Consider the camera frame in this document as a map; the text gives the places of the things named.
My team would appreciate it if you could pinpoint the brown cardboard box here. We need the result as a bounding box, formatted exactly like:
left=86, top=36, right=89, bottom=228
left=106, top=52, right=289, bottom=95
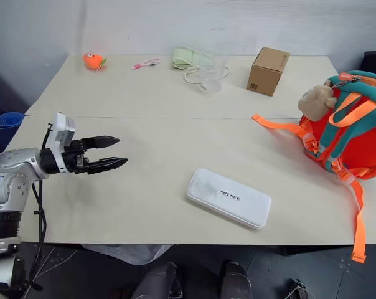
left=246, top=47, right=291, bottom=97

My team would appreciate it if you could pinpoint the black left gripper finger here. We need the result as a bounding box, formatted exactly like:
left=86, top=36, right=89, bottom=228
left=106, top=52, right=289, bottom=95
left=82, top=135, right=121, bottom=150
left=87, top=157, right=129, bottom=175

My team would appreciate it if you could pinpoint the dark rounded robot foot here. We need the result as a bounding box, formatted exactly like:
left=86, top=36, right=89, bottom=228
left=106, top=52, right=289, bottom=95
left=218, top=260, right=254, bottom=299
left=130, top=262, right=184, bottom=299

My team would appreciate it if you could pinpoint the orange and teal backpack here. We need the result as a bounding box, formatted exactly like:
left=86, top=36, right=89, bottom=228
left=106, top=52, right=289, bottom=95
left=251, top=70, right=376, bottom=264

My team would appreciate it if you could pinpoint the clear plastic cup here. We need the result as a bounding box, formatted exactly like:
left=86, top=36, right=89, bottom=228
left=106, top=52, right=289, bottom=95
left=195, top=52, right=230, bottom=93

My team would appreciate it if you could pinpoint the brown plush monkey toy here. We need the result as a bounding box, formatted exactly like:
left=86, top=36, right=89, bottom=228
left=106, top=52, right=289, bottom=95
left=297, top=78, right=339, bottom=122

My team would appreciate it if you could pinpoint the black metal bracket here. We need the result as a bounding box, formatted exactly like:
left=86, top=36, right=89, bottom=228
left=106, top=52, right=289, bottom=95
left=284, top=278, right=313, bottom=299

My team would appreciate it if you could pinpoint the white rectangular case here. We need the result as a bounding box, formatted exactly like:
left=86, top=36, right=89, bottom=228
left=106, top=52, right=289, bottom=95
left=186, top=168, right=273, bottom=230

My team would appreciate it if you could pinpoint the pink and white tool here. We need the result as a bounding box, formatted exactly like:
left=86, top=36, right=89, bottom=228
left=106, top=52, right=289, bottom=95
left=131, top=57, right=162, bottom=71

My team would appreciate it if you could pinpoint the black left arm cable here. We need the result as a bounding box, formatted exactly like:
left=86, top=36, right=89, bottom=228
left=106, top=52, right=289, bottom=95
left=21, top=122, right=54, bottom=295

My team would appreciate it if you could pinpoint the black chair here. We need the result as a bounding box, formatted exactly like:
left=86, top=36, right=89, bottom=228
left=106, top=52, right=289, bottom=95
left=359, top=50, right=376, bottom=78

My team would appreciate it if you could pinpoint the orange toy fish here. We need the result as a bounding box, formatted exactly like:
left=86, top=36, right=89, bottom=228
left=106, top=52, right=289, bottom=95
left=83, top=52, right=108, bottom=72

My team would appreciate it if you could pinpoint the light green drawstring pouch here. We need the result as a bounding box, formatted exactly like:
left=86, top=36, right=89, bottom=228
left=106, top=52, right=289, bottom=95
left=171, top=45, right=230, bottom=85

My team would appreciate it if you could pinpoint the white plastic bag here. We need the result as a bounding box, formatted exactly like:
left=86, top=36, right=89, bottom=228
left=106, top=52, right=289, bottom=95
left=81, top=244, right=173, bottom=266

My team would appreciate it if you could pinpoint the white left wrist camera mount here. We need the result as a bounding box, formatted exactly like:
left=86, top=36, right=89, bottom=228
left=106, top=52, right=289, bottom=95
left=47, top=112, right=77, bottom=173

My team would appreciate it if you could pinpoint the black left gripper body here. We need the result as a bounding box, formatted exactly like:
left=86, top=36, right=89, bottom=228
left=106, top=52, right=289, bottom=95
left=62, top=139, right=92, bottom=175

